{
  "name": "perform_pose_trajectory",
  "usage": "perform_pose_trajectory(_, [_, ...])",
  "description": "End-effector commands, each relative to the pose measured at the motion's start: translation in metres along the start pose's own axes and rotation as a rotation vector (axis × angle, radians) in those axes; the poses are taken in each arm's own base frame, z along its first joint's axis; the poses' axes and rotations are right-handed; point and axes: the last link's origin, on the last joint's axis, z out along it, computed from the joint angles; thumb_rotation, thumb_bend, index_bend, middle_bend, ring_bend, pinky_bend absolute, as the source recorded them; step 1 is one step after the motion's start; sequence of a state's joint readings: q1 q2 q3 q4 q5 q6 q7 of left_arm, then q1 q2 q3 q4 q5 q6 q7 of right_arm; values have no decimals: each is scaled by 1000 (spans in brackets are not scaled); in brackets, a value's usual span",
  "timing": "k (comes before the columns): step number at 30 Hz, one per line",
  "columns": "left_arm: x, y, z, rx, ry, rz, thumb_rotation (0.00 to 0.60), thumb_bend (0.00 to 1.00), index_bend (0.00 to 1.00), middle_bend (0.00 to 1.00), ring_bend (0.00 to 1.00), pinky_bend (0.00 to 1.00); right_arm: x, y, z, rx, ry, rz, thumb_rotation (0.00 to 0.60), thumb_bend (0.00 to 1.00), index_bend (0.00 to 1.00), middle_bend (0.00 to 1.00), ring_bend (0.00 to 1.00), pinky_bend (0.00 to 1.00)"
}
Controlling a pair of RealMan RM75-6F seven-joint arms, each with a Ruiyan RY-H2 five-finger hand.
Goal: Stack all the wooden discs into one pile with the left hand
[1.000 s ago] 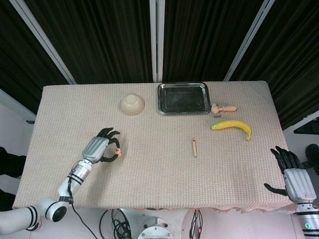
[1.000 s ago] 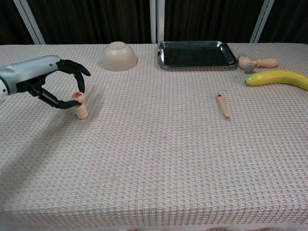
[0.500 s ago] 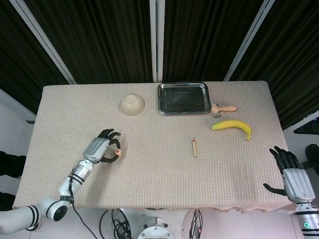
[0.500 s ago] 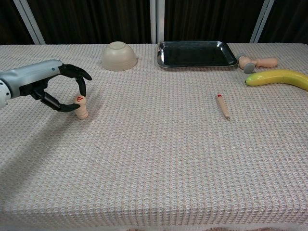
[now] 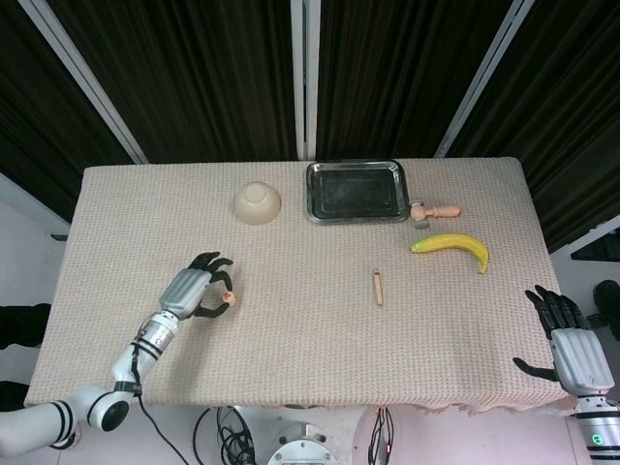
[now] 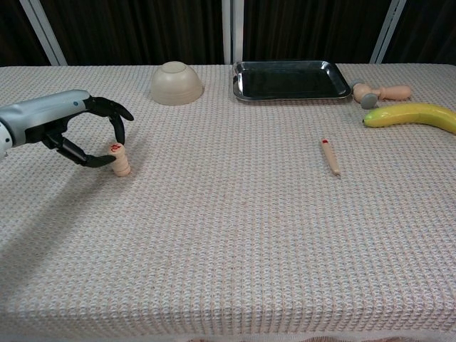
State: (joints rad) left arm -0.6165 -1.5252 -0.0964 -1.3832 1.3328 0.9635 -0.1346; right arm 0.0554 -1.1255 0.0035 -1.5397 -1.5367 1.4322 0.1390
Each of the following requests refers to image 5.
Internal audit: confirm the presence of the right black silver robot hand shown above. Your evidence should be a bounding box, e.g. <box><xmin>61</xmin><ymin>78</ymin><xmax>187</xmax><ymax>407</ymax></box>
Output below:
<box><xmin>512</xmin><ymin>284</ymin><xmax>616</xmax><ymax>400</ymax></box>

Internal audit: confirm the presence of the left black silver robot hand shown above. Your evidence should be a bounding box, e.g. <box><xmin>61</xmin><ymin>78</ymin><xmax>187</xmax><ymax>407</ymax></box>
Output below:
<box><xmin>158</xmin><ymin>251</ymin><xmax>234</xmax><ymax>322</ymax></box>

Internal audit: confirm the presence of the silver robot base flange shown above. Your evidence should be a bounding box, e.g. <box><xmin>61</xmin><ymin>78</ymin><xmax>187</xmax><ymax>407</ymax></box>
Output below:
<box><xmin>266</xmin><ymin>419</ymin><xmax>341</xmax><ymax>465</ymax></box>

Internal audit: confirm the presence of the upturned beige ceramic bowl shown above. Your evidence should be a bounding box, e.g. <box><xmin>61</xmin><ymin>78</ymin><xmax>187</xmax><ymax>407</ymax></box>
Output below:
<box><xmin>233</xmin><ymin>180</ymin><xmax>284</xmax><ymax>228</ymax></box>

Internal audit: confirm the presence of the beige woven tablecloth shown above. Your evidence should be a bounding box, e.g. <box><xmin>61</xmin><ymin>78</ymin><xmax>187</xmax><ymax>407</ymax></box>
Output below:
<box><xmin>23</xmin><ymin>156</ymin><xmax>586</xmax><ymax>419</ymax></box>

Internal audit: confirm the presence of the yellow green banana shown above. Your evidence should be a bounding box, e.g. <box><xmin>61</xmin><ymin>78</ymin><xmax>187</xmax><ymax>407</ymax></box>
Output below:
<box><xmin>409</xmin><ymin>232</ymin><xmax>491</xmax><ymax>276</ymax></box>

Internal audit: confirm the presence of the wooden stick with red tip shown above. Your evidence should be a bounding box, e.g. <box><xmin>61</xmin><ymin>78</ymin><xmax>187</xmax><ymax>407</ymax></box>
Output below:
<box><xmin>371</xmin><ymin>268</ymin><xmax>387</xmax><ymax>307</ymax></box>

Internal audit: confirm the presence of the rectangular steel tray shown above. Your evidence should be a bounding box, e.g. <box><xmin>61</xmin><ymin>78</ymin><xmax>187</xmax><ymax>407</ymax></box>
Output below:
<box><xmin>304</xmin><ymin>159</ymin><xmax>412</xmax><ymax>226</ymax></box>

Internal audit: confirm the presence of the wooden toy mallet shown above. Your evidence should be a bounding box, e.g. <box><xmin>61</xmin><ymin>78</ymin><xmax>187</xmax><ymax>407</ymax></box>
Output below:
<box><xmin>409</xmin><ymin>200</ymin><xmax>464</xmax><ymax>231</ymax></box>

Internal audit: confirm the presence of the dark curtain panel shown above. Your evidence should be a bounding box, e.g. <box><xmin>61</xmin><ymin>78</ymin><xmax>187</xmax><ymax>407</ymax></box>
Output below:
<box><xmin>0</xmin><ymin>0</ymin><xmax>136</xmax><ymax>223</ymax></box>
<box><xmin>315</xmin><ymin>0</ymin><xmax>515</xmax><ymax>162</ymax></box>
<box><xmin>444</xmin><ymin>0</ymin><xmax>620</xmax><ymax>254</ymax></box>
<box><xmin>46</xmin><ymin>0</ymin><xmax>299</xmax><ymax>165</ymax></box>

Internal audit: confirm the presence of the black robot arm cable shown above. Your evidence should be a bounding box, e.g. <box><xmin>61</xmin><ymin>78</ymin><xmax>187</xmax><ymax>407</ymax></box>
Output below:
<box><xmin>126</xmin><ymin>332</ymin><xmax>196</xmax><ymax>465</ymax></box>

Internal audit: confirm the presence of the black tangled floor cable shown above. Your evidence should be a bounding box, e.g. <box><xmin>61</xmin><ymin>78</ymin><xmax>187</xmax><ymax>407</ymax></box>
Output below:
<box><xmin>193</xmin><ymin>405</ymin><xmax>266</xmax><ymax>465</ymax></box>

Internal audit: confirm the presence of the red black cable bundle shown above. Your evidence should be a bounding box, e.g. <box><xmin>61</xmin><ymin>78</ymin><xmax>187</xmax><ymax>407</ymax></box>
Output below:
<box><xmin>368</xmin><ymin>405</ymin><xmax>397</xmax><ymax>465</ymax></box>

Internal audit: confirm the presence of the white frame post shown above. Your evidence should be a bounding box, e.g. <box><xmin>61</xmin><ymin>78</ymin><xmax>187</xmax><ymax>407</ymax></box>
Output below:
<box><xmin>289</xmin><ymin>0</ymin><xmax>322</xmax><ymax>161</ymax></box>
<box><xmin>433</xmin><ymin>0</ymin><xmax>529</xmax><ymax>159</ymax></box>
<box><xmin>17</xmin><ymin>0</ymin><xmax>148</xmax><ymax>165</ymax></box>

